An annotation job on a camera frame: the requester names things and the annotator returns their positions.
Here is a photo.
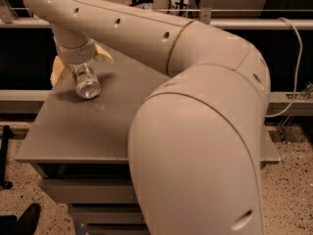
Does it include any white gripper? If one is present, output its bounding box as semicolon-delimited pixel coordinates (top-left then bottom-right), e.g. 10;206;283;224
50;39;114;87

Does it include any silver green 7up can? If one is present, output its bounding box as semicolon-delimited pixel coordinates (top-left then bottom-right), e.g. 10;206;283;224
72;63;101;100

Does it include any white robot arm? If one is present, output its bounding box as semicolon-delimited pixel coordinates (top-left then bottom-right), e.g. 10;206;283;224
23;0;270;235

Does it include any grey drawer cabinet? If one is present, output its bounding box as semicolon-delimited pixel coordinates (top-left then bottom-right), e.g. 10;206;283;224
15;42;281;235

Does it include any black stand left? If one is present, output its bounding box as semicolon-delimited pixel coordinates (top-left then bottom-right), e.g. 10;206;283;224
0;125;13;189

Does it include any top grey drawer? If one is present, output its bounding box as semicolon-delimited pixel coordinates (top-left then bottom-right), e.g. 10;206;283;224
40;179;138;204

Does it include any grey drawer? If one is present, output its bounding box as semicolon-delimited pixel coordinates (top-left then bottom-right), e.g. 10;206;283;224
86;225;150;235
69;206;145;225
40;179;138;204

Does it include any middle grey drawer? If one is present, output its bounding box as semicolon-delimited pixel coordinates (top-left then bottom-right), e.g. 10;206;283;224
69;206;145;225

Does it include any bottom grey drawer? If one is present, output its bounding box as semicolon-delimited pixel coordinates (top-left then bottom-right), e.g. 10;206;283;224
86;225;150;235

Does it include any white cable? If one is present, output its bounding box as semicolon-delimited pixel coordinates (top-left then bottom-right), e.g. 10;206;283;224
265;17;304;118

